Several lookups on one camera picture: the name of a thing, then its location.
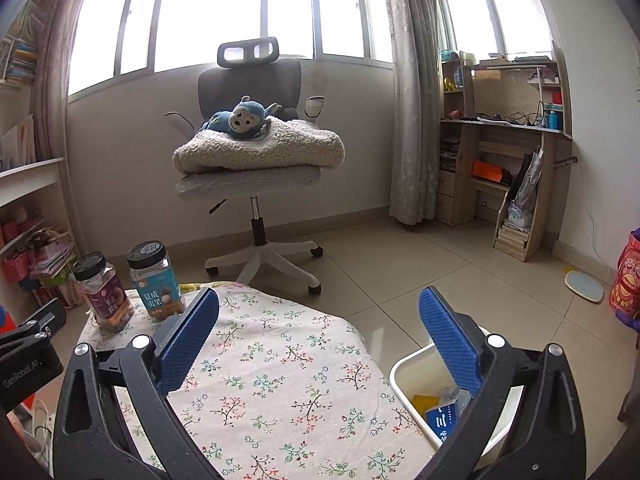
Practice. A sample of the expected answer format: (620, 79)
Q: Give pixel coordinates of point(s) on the yellow snack packet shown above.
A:
(425, 404)

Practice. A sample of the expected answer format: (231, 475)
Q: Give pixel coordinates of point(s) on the white bookshelf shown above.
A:
(30, 175)

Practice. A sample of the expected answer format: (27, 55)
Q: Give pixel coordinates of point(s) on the large bay window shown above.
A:
(225, 5)

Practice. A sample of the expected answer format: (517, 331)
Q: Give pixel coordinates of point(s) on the red printed bag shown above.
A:
(627, 285)

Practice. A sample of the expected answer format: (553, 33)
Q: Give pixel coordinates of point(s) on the small window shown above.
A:
(500, 0)

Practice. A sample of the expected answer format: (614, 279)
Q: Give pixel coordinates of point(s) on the stack of books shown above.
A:
(448, 155)

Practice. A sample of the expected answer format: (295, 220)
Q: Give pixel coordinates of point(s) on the white bathroom scale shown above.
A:
(585, 286)

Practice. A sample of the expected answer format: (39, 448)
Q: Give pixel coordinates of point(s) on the wooden desk with shelves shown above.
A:
(530, 135)

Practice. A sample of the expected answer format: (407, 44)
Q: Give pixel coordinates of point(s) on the floral tablecloth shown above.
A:
(280, 385)

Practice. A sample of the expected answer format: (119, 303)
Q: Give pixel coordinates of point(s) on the blue carton box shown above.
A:
(447, 417)

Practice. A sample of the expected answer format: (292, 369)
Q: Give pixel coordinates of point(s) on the blue bottle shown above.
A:
(552, 119)

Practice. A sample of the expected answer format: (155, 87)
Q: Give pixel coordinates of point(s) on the grey lace curtain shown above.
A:
(410, 110)

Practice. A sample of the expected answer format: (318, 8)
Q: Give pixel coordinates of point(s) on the folded silver umbrella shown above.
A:
(527, 185)

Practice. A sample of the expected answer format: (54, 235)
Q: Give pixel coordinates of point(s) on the grey office chair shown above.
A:
(255, 185)

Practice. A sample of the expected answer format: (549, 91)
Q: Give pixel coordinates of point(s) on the teal label nut jar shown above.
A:
(157, 290)

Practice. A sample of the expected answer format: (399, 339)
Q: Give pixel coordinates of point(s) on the cream fleece blanket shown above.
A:
(260, 152)

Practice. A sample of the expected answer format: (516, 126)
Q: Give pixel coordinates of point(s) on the orange box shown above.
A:
(490, 171)

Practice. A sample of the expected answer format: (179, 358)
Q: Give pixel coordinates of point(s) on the blue monkey plush toy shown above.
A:
(245, 117)

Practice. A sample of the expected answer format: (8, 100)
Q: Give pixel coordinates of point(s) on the white plastic bin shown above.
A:
(405, 370)

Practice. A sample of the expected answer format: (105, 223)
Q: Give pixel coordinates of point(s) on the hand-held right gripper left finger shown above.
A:
(187, 340)

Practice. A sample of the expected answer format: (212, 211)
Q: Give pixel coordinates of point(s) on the brown curtain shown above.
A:
(55, 85)

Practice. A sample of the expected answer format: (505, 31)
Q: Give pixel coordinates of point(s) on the purple label nut jar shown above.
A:
(105, 300)

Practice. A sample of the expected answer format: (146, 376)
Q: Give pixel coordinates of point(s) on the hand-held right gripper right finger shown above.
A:
(450, 340)

